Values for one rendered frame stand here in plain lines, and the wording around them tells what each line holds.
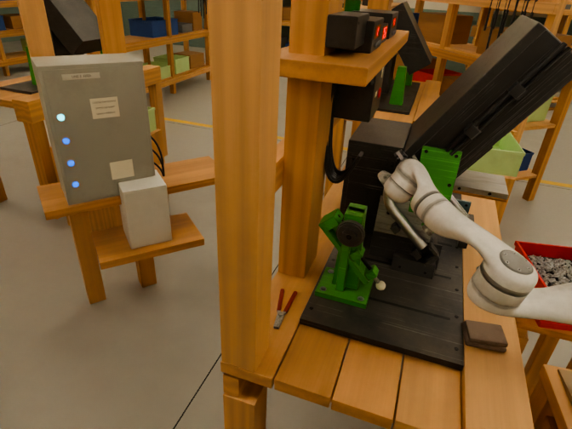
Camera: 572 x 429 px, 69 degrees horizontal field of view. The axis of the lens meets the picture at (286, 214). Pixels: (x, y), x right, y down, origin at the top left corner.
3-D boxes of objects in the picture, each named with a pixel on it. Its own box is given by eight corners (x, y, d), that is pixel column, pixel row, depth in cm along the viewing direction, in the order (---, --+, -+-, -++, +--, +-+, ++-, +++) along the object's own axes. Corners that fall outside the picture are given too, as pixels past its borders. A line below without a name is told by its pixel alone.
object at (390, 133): (397, 202, 176) (413, 122, 159) (386, 238, 151) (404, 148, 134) (353, 193, 181) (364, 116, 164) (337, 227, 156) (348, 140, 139)
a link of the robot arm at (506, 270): (422, 188, 87) (407, 220, 92) (518, 284, 69) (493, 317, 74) (455, 185, 91) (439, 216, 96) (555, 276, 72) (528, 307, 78)
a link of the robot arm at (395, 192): (404, 199, 111) (428, 174, 108) (401, 210, 97) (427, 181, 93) (384, 182, 112) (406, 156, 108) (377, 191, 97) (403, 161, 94)
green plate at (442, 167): (444, 214, 138) (460, 150, 132) (445, 219, 130) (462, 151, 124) (409, 206, 141) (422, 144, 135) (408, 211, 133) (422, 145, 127)
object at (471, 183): (501, 183, 148) (504, 175, 147) (506, 203, 135) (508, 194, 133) (390, 164, 159) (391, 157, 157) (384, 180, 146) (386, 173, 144)
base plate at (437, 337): (460, 190, 194) (461, 186, 193) (461, 371, 103) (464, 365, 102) (369, 174, 205) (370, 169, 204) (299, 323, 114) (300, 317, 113)
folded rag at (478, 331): (464, 346, 107) (467, 337, 106) (460, 324, 114) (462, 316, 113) (506, 353, 106) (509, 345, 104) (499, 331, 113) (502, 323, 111)
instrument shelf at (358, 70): (407, 42, 164) (408, 31, 162) (365, 88, 90) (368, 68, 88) (345, 36, 171) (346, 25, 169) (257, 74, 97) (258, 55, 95)
